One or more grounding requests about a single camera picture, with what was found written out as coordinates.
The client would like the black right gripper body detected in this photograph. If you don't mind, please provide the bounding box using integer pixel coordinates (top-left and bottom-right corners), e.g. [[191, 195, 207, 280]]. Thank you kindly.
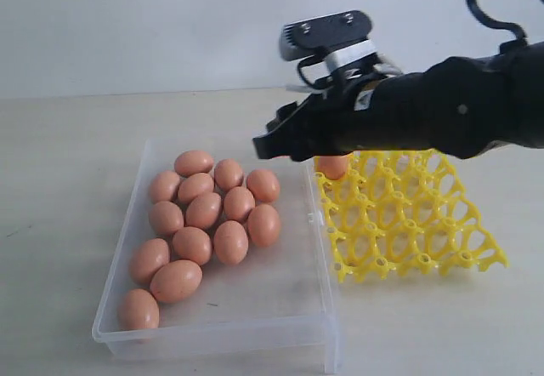
[[290, 57, 504, 162]]

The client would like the brown egg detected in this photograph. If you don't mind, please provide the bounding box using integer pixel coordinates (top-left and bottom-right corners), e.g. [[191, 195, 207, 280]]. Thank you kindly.
[[148, 201, 184, 236], [185, 192, 222, 231], [224, 186, 256, 223], [246, 204, 281, 248], [148, 170, 181, 204], [316, 156, 349, 180], [213, 220, 249, 265], [150, 259, 202, 304], [173, 226, 213, 265], [178, 173, 215, 204], [128, 238, 170, 286], [213, 158, 244, 193], [246, 168, 281, 203], [117, 288, 160, 331], [173, 150, 214, 178]]

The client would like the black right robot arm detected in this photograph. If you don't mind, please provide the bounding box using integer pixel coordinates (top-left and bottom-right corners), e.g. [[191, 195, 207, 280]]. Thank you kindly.
[[252, 42, 543, 162]]

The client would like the yellow plastic egg tray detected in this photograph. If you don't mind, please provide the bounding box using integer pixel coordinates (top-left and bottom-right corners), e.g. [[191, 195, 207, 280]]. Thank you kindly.
[[313, 151, 508, 282]]

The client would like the clear plastic storage box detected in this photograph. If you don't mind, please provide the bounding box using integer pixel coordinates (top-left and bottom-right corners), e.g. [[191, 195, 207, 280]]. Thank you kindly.
[[92, 137, 340, 373]]

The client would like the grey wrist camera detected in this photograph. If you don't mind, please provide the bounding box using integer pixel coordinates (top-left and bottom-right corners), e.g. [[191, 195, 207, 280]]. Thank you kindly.
[[279, 10, 377, 72]]

